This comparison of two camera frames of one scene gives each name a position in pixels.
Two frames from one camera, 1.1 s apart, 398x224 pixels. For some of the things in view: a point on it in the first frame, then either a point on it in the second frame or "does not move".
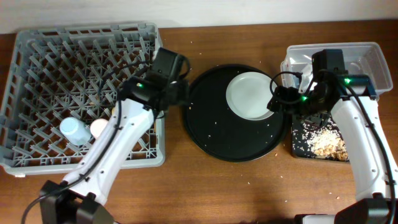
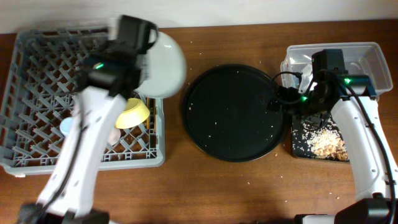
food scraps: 309,140 does not move
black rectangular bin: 324,142 does not move
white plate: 249,94 → 164,66
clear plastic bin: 362,58 does not move
